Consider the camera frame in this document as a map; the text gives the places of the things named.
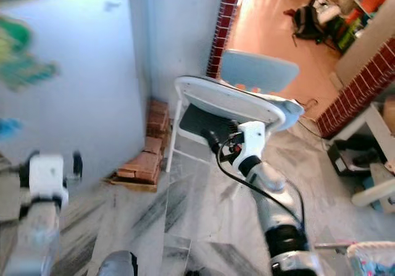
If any small blue fridge sticker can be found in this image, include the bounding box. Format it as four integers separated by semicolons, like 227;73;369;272
0;118;23;139

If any white table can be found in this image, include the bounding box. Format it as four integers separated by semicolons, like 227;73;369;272
332;99;395;167

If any white cylinder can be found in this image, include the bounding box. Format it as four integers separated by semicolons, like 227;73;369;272
351;180;395;213

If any black floor device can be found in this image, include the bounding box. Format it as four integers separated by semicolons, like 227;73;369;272
326;136;388;179

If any green yellow fridge sticker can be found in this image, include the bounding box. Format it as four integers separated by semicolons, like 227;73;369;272
0;16;60;93

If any silver white fridge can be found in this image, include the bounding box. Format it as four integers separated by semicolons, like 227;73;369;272
0;0;153;185

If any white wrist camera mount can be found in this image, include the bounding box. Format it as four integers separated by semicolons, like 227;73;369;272
233;120;267;170
27;154;70;206

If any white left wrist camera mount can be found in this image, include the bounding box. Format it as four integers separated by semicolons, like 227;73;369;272
27;154;70;206

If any white folding chair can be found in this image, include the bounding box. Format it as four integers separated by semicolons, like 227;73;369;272
165;48;307;175

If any low red brick wall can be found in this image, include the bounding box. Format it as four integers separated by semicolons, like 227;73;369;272
314;38;395;139

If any black backpack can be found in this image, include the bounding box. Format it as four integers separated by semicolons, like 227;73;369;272
292;4;326;43

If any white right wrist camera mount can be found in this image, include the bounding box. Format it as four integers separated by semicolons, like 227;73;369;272
233;120;267;170

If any red brick stack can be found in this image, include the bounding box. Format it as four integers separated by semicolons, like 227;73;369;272
110;99;171;188

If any floral patterned basket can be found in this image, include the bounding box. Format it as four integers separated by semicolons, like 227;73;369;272
344;240;395;276

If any dark red brick pillar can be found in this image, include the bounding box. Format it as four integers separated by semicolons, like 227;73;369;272
206;0;246;80

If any silver robot leg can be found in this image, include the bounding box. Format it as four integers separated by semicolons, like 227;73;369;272
98;249;139;276

